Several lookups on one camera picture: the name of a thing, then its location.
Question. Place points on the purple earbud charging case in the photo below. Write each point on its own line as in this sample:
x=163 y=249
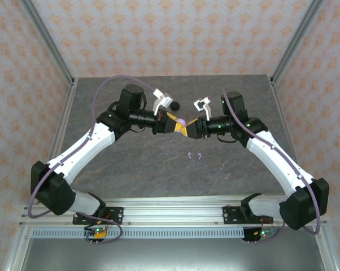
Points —
x=182 y=122

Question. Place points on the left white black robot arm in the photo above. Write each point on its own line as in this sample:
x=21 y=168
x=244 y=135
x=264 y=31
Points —
x=79 y=152

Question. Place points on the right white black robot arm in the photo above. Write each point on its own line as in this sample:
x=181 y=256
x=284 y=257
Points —
x=277 y=161

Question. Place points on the grey metal sheet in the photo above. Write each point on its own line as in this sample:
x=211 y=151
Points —
x=172 y=254

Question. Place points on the aluminium side rail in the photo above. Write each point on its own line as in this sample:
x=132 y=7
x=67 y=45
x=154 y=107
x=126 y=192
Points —
x=285 y=118
x=58 y=135

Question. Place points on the aluminium rail frame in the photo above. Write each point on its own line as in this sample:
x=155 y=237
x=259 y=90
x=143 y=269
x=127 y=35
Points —
x=172 y=211

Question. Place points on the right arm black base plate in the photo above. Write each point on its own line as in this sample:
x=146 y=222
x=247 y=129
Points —
x=229 y=214

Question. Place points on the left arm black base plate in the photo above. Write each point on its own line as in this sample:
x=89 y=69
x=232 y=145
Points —
x=116 y=214

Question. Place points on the aluminium corner post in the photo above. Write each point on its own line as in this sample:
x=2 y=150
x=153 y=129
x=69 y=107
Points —
x=295 y=42
x=50 y=42

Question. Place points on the aluminium frame leg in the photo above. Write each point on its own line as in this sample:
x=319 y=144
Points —
x=16 y=251
x=325 y=251

